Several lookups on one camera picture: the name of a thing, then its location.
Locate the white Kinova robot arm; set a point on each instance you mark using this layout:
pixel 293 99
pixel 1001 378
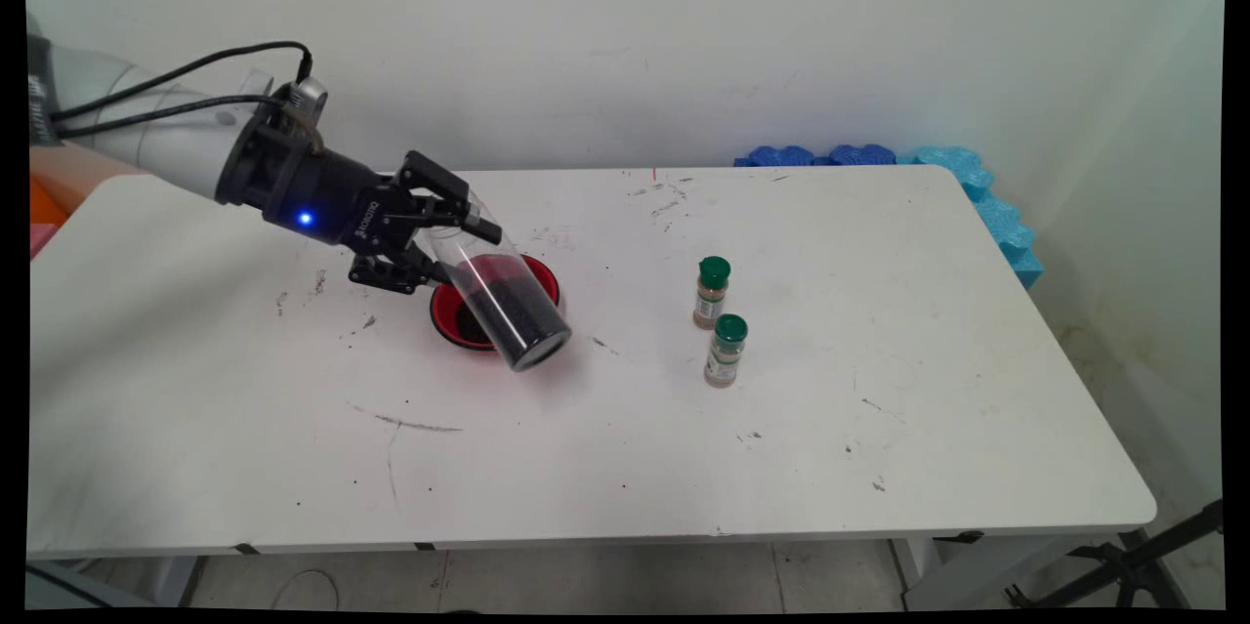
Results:
pixel 166 153

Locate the pink foam mat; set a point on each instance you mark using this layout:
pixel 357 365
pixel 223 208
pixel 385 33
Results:
pixel 41 238

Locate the clear plastic jar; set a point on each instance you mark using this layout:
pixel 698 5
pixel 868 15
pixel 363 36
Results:
pixel 508 302

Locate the dark blue foam mat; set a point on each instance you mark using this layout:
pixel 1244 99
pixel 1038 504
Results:
pixel 776 156
pixel 861 154

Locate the orange foam mat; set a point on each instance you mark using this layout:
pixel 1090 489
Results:
pixel 44 206

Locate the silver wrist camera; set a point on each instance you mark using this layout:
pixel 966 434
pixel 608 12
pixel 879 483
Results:
pixel 311 97

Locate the white table leg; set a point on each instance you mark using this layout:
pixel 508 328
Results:
pixel 176 580
pixel 977 570

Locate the light blue foam mat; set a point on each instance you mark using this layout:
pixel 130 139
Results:
pixel 1001 224

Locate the red plastic bowl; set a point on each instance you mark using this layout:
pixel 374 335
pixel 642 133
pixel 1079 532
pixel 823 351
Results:
pixel 444 310

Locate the black tripod stand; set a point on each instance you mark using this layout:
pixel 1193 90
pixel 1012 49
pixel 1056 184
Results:
pixel 1123 565

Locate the green-capped spice bottle pepper picture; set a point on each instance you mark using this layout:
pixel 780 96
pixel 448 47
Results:
pixel 729 331

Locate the black seeds heap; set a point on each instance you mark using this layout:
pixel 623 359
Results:
pixel 474 326
pixel 518 316

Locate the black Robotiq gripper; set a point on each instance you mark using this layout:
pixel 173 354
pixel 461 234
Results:
pixel 332 194

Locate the green-capped spice bottle text label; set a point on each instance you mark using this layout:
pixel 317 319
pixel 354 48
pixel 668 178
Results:
pixel 713 274

